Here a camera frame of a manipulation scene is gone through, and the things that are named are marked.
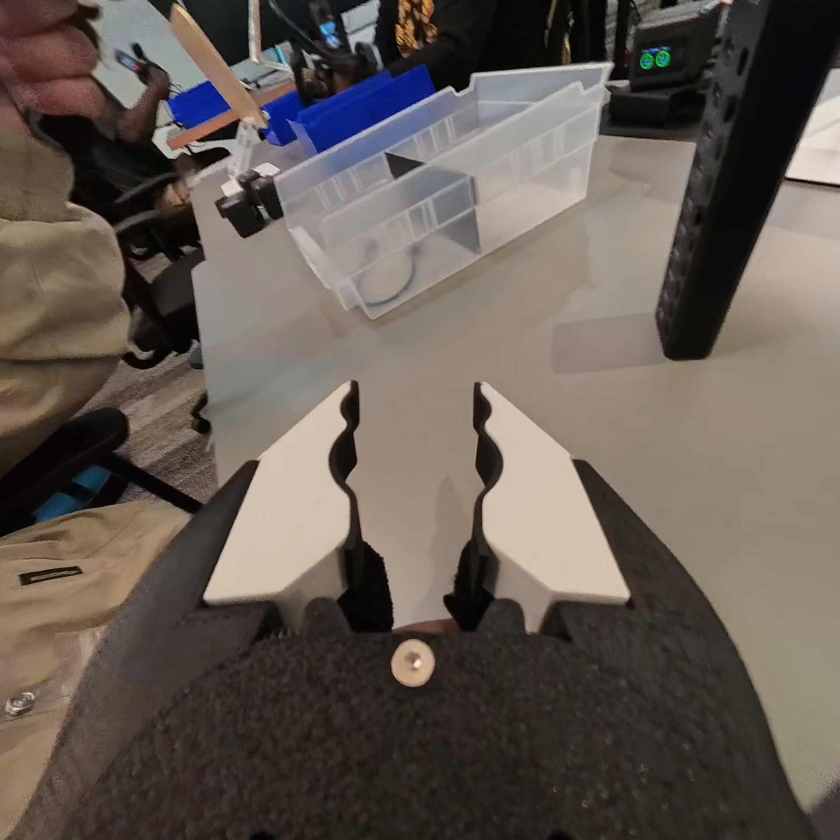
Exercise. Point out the clear plastic divided bin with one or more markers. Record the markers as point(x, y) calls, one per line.
point(525, 190)
point(538, 82)

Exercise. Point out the white curved stand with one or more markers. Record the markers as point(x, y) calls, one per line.
point(256, 33)

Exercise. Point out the person's right hand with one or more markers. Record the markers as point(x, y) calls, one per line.
point(426, 627)

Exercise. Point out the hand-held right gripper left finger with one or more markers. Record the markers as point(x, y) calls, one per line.
point(282, 525)

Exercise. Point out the black power station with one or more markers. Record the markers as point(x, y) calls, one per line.
point(676, 56)

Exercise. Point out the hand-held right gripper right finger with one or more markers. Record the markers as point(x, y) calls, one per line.
point(551, 525)

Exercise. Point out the blue plastic bin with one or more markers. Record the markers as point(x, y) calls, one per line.
point(197, 105)
point(282, 118)
point(367, 105)

